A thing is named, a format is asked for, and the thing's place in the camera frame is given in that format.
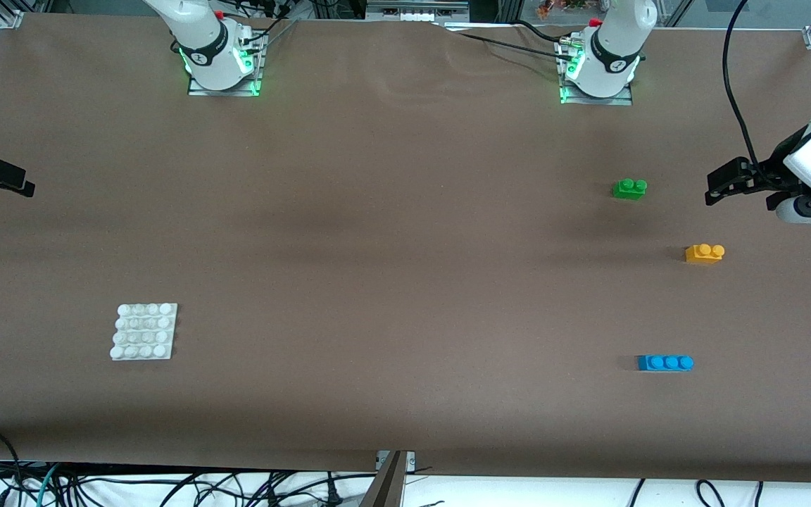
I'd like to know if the yellow two-stud block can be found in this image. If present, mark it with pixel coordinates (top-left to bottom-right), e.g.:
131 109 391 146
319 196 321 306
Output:
684 243 726 265

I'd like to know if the white studded base plate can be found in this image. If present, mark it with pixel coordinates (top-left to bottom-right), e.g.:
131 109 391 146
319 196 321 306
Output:
109 303 179 362

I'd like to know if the green two-stud block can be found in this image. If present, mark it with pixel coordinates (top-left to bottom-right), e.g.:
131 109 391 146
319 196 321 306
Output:
612 177 648 201

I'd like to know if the blue three-stud block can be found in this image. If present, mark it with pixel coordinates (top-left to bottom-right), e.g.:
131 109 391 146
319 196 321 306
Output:
636 354 695 373

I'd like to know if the brown table cover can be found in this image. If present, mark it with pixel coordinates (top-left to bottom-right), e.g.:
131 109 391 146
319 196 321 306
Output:
0 11 811 485

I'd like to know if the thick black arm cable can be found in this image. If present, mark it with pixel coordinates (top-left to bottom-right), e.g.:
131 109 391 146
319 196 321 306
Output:
722 0 788 189

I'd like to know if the black base power cable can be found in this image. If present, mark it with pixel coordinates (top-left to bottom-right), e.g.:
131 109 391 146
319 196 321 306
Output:
511 20 575 44
441 27 572 58

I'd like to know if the teal floor cable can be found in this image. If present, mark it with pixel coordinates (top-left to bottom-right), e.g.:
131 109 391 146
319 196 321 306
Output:
34 463 63 507

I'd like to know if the metal table edge bracket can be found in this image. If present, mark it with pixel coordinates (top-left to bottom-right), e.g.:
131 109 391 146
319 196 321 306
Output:
375 450 417 474

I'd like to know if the dark camera support post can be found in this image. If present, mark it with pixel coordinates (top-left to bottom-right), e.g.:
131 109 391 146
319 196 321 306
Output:
359 451 407 507

